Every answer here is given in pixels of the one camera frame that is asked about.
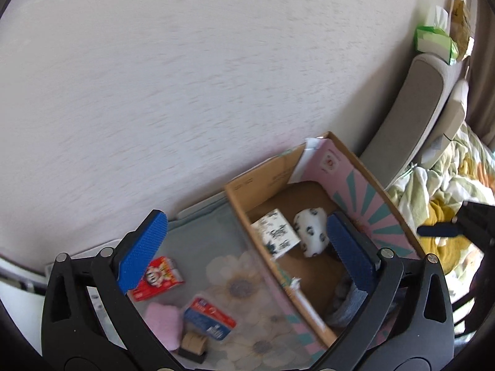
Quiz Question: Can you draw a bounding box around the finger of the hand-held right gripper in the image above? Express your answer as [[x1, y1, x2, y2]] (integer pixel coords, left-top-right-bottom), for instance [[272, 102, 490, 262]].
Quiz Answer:
[[417, 221, 463, 237]]

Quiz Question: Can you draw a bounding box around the yellow bag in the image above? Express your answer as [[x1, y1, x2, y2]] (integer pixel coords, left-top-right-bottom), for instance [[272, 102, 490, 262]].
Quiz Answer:
[[449, 0, 476, 61]]

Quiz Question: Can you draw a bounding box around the brown curtain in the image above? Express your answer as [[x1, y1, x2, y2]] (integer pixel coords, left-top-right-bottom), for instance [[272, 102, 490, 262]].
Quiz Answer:
[[464, 0, 495, 145]]

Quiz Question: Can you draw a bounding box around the floral table mat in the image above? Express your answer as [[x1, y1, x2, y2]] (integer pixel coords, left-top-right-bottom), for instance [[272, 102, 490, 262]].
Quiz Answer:
[[83, 197, 338, 371]]

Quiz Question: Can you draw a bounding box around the brown tape roll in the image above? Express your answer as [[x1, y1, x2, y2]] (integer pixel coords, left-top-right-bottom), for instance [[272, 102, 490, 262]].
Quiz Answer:
[[177, 330, 208, 365]]

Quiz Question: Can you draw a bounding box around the pink printed cardboard box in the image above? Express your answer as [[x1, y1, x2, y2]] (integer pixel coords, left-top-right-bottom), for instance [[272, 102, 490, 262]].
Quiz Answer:
[[224, 131, 427, 349]]

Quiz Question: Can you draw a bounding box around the white black-dotted cloth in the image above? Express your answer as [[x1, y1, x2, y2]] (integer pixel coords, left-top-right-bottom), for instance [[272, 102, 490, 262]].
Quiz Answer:
[[292, 207, 330, 258]]

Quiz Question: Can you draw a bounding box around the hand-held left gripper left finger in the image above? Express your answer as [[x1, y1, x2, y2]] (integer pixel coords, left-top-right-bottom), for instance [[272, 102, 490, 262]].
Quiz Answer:
[[42, 209, 182, 371]]

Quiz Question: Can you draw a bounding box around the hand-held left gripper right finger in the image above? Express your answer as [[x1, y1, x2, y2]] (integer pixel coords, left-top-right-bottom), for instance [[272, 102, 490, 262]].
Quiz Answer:
[[309, 211, 455, 371]]

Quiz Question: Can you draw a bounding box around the grey-blue cloth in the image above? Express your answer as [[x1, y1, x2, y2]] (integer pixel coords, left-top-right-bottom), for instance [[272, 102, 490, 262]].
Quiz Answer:
[[324, 274, 369, 327]]

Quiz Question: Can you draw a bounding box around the floral blanket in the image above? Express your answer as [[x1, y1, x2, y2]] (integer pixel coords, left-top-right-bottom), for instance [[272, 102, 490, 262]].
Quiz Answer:
[[388, 124, 495, 281]]

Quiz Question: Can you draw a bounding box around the white black-patterned box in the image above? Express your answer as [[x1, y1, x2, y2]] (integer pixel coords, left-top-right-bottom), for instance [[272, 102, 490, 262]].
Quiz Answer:
[[251, 209, 302, 262]]

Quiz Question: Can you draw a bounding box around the red snack packet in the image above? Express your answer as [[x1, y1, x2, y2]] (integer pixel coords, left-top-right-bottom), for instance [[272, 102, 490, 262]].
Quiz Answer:
[[127, 256, 186, 302]]

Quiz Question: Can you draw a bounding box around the blue and red packet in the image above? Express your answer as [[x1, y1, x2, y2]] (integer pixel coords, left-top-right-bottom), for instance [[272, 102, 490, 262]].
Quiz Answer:
[[183, 296, 238, 342]]

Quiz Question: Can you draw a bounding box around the pink fluffy cloth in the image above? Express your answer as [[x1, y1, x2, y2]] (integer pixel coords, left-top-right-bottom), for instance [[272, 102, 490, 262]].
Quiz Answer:
[[144, 302, 183, 352]]

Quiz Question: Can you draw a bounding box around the green tissue pack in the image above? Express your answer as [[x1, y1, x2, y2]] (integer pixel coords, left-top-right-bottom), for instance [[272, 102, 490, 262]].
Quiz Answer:
[[414, 5, 460, 65]]

